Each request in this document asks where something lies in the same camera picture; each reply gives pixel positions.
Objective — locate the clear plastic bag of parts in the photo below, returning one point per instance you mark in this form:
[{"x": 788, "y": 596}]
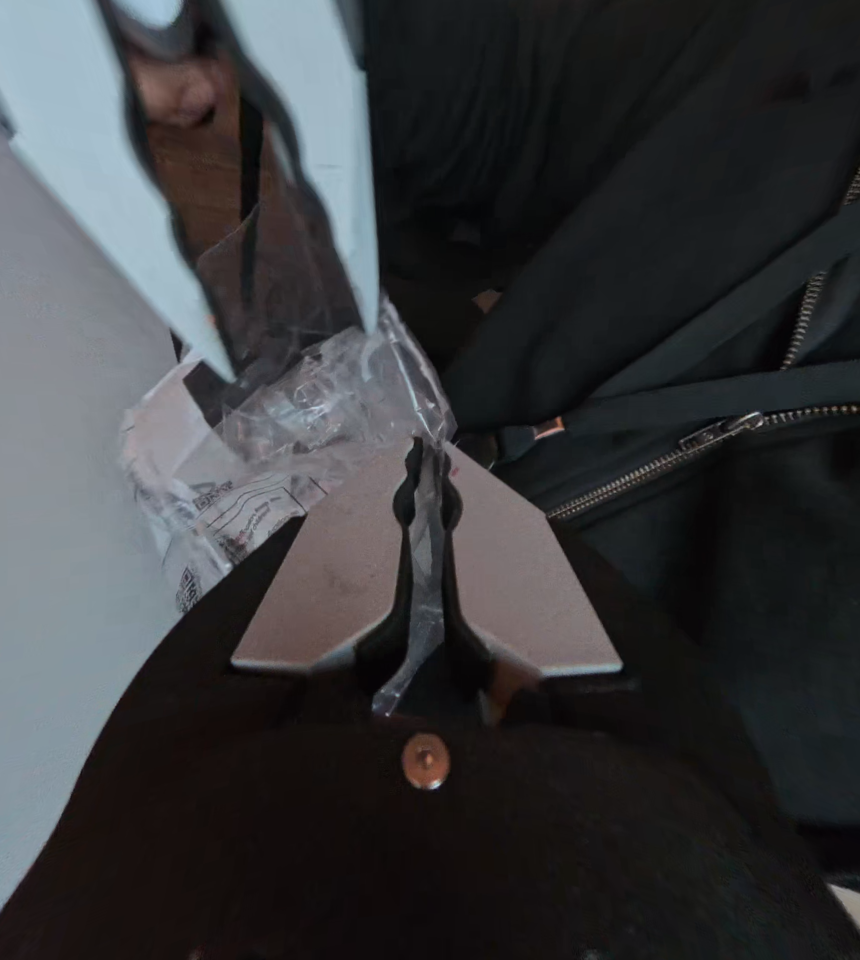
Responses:
[{"x": 310, "y": 412}]

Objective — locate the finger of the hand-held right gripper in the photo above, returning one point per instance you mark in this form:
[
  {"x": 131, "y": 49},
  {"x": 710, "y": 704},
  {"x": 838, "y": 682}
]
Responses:
[
  {"x": 325, "y": 112},
  {"x": 77, "y": 150}
]

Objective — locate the black zip jacket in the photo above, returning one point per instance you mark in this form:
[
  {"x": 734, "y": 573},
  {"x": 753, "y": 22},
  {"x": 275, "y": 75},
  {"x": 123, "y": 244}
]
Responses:
[{"x": 662, "y": 262}]

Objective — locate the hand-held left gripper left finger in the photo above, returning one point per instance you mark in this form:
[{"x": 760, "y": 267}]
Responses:
[{"x": 332, "y": 570}]

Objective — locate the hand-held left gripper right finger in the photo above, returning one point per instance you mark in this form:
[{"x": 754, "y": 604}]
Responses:
[{"x": 527, "y": 585}]

